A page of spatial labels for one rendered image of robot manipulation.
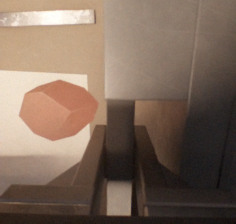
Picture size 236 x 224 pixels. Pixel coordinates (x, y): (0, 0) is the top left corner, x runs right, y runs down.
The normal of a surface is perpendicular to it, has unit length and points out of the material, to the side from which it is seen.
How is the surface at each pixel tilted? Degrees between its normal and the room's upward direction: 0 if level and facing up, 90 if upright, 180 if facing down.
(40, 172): 0
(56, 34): 0
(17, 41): 0
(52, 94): 40
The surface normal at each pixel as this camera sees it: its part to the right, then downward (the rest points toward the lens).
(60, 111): -0.11, 0.41
